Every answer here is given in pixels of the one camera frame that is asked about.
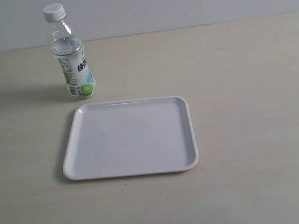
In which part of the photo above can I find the clear plastic drink bottle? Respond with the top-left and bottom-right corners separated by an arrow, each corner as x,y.
45,13 -> 98,103

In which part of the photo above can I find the white bottle cap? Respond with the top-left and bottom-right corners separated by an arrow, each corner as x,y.
42,3 -> 66,23

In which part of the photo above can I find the white rectangular plastic tray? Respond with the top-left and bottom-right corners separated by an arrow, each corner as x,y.
62,96 -> 199,181

